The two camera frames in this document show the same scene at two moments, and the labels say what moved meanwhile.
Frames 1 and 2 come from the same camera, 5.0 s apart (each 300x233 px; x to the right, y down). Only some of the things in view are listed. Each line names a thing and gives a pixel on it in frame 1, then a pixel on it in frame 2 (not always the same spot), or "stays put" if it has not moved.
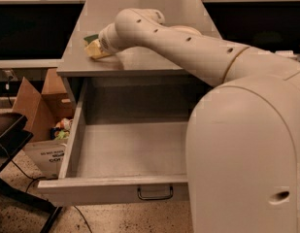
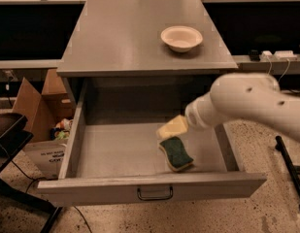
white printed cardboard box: (47, 156) stays put
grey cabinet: (140, 60) stays put
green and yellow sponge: (89, 39) -> (178, 158)
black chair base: (10, 137) stays put
